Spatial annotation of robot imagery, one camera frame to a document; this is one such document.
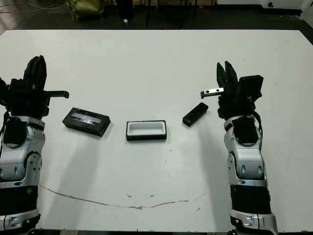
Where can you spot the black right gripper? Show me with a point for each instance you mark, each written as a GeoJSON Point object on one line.
{"type": "Point", "coordinates": [232, 102]}

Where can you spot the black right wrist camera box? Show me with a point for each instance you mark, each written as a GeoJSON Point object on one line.
{"type": "Point", "coordinates": [252, 85]}

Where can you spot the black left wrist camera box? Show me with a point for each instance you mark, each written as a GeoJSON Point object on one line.
{"type": "Point", "coordinates": [3, 90]}

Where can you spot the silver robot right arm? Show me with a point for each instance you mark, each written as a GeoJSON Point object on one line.
{"type": "Point", "coordinates": [247, 159]}

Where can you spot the black upright floor object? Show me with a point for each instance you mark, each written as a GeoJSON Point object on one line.
{"type": "Point", "coordinates": [125, 9]}

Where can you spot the olive green bag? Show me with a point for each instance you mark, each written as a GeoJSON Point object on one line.
{"type": "Point", "coordinates": [85, 9]}

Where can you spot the white cabinet with black knob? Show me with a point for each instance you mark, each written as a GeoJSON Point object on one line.
{"type": "Point", "coordinates": [281, 3]}

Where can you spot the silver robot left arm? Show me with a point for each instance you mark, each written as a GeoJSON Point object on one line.
{"type": "Point", "coordinates": [19, 156]}

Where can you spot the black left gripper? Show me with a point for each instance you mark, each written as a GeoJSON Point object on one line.
{"type": "Point", "coordinates": [27, 102]}

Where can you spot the black office chair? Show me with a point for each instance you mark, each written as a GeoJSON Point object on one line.
{"type": "Point", "coordinates": [147, 12]}

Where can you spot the black box with white insert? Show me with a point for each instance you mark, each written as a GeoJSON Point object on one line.
{"type": "Point", "coordinates": [146, 137]}

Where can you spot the black slim camera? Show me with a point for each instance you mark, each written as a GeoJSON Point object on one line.
{"type": "Point", "coordinates": [195, 114]}

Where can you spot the white board panel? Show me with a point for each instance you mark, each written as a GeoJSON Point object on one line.
{"type": "Point", "coordinates": [308, 22]}

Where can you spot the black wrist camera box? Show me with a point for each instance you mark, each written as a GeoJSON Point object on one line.
{"type": "Point", "coordinates": [3, 90]}
{"type": "Point", "coordinates": [252, 85]}

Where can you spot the black box lid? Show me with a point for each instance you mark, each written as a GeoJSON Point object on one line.
{"type": "Point", "coordinates": [73, 123]}

